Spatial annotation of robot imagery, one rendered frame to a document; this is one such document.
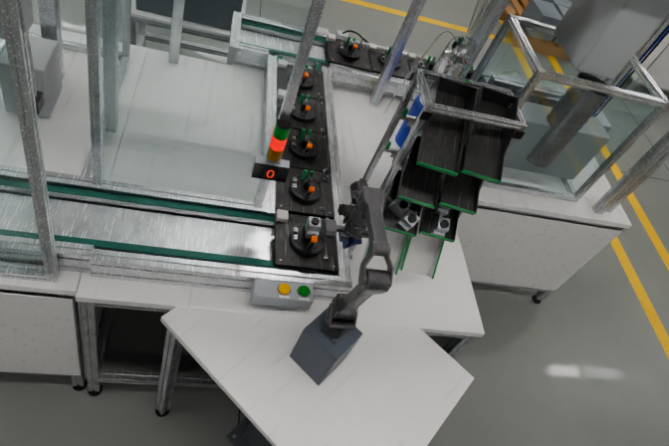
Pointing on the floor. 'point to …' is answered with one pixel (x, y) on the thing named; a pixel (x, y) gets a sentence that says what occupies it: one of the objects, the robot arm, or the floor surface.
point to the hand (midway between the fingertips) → (346, 241)
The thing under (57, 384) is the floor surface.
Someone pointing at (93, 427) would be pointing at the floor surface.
